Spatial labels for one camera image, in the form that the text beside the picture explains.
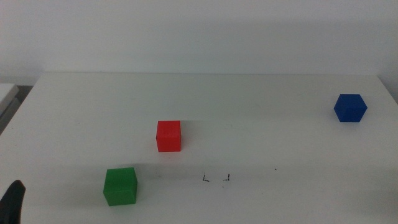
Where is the green cube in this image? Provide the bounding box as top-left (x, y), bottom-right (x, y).
top-left (103, 167), bottom-right (138, 207)

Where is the red cube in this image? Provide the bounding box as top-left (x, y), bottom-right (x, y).
top-left (155, 120), bottom-right (182, 153)

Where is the blue cube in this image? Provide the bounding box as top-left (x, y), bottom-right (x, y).
top-left (333, 93), bottom-right (368, 123)

